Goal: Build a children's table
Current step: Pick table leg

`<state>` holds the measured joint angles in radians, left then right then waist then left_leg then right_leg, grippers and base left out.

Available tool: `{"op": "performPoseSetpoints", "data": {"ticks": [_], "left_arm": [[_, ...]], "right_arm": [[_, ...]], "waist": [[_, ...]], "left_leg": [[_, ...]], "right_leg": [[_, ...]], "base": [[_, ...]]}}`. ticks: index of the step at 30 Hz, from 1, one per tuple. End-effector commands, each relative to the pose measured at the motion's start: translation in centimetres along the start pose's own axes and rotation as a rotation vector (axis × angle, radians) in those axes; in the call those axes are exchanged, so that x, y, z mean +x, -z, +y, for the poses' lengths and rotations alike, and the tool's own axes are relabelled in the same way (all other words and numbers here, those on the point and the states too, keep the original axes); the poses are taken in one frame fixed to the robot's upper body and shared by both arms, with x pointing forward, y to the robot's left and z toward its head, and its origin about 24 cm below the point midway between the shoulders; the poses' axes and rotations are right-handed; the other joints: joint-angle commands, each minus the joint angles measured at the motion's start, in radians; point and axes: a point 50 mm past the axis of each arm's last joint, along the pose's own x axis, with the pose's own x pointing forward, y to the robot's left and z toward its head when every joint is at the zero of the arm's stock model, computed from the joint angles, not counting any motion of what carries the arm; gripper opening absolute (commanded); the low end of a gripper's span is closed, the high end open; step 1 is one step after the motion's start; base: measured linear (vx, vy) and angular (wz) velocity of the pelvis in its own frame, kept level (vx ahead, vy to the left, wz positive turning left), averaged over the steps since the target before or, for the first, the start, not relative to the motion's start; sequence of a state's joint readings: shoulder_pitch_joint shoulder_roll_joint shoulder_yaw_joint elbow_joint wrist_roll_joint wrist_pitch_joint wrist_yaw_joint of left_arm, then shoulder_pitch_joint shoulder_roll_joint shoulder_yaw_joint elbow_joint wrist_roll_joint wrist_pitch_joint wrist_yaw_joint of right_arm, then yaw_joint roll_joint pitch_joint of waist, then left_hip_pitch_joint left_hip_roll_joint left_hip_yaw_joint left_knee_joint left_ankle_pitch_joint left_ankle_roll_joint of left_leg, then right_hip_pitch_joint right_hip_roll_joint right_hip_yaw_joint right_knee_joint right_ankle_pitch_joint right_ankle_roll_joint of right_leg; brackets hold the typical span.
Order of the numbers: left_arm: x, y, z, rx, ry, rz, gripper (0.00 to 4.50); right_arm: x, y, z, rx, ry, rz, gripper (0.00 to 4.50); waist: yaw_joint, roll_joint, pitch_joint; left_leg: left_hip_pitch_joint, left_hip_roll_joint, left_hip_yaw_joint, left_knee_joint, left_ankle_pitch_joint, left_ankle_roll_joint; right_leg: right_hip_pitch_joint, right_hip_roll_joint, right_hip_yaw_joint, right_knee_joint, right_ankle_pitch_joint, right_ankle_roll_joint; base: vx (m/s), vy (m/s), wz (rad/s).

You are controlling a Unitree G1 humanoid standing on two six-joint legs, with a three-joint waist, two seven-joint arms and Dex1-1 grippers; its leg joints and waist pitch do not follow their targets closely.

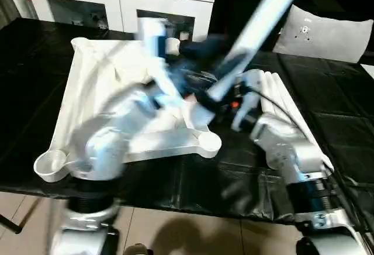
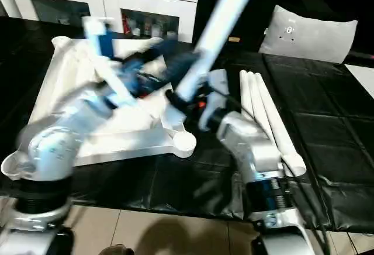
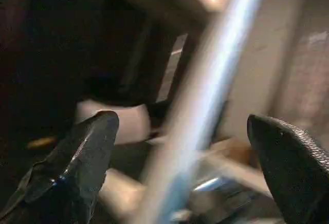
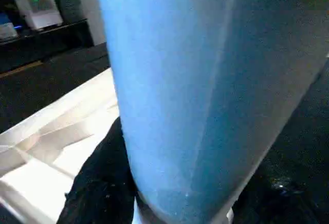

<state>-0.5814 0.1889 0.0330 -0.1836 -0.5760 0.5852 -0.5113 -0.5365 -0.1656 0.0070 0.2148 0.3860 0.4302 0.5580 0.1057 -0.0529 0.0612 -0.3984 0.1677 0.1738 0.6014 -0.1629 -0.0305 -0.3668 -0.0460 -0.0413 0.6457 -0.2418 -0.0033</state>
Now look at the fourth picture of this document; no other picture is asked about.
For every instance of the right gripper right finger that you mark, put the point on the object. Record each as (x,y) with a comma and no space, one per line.
(288,203)

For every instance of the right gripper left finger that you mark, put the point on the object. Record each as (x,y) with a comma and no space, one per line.
(97,193)

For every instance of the white plastic table top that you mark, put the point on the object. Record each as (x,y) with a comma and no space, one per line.
(46,147)

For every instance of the white plastic table leg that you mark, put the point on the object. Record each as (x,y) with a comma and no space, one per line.
(195,80)

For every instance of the black work mat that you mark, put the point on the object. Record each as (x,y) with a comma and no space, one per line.
(41,90)

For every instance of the black low shelf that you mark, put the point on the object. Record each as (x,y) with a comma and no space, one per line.
(46,47)

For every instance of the white device with green light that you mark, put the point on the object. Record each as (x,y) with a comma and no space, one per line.
(36,0)

